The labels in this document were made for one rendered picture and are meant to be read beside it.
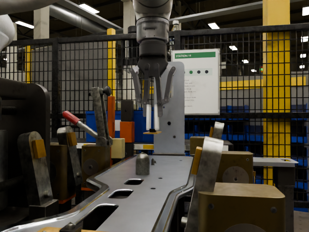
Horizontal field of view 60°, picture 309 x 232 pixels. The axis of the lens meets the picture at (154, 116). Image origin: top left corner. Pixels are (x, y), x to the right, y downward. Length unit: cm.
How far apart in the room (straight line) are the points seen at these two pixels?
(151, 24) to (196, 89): 61
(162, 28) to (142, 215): 50
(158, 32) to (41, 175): 45
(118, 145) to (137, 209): 46
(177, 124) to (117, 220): 68
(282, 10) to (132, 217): 124
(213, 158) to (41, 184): 29
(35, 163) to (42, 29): 814
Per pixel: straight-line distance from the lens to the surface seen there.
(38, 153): 47
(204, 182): 31
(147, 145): 107
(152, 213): 38
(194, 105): 127
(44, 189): 49
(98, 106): 76
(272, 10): 143
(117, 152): 83
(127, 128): 105
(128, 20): 520
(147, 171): 61
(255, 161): 85
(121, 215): 37
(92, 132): 78
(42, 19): 863
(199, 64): 129
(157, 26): 73
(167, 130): 100
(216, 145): 31
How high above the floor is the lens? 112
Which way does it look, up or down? 1 degrees up
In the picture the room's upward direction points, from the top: straight up
